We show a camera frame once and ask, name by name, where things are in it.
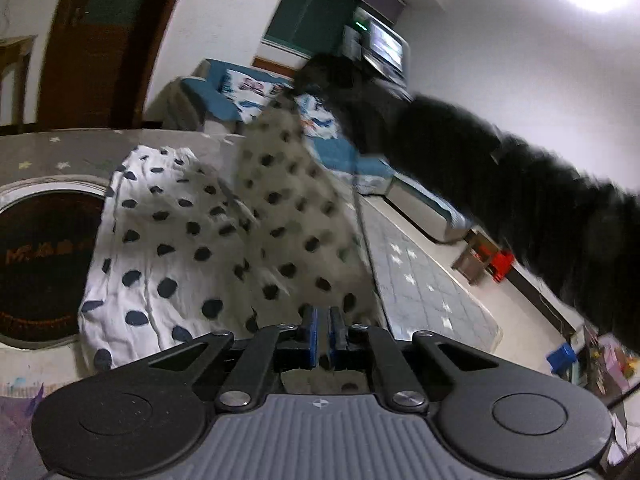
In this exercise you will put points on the brown wooden door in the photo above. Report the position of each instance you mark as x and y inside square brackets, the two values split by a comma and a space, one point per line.
[99, 61]

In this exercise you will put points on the person forearm black sleeve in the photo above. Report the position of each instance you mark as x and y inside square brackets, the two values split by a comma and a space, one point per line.
[579, 235]

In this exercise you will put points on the white navy polka dot garment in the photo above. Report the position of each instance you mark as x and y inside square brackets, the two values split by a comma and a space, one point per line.
[181, 252]

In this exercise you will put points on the round black induction cooktop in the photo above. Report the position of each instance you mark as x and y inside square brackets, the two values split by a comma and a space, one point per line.
[47, 242]

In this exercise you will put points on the blue sofa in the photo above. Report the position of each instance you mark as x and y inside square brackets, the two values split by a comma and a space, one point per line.
[195, 102]

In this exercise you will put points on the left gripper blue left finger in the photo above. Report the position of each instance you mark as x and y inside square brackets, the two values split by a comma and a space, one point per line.
[285, 344]

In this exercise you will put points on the red plastic stool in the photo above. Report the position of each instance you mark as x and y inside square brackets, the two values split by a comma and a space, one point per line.
[501, 264]

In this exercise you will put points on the dark green window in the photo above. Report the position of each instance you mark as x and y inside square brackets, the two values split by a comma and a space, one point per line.
[311, 26]

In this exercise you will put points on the wooden side table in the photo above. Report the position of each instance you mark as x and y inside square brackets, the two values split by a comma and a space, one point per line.
[16, 53]

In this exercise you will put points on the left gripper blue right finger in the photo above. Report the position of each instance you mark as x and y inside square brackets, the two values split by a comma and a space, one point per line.
[359, 341]

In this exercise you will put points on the butterfly print pillow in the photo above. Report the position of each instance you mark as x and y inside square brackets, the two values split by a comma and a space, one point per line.
[250, 96]

